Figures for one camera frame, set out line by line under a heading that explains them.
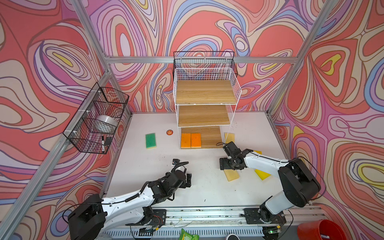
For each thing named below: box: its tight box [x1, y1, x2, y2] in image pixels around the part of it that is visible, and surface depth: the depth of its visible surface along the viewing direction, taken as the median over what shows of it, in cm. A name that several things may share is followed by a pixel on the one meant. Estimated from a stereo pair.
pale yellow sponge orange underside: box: [223, 169, 240, 182], surface depth 88 cm
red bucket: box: [297, 219, 347, 240], surface depth 62 cm
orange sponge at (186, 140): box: [181, 133, 191, 148], surface depth 103 cm
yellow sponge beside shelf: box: [224, 132, 235, 144], surface depth 107 cm
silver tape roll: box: [95, 115, 119, 128], surface depth 74 cm
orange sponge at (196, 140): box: [191, 133, 202, 148], surface depth 103 cm
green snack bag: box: [179, 228, 200, 240], surface depth 69 cm
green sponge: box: [145, 133, 157, 149], surface depth 104 cm
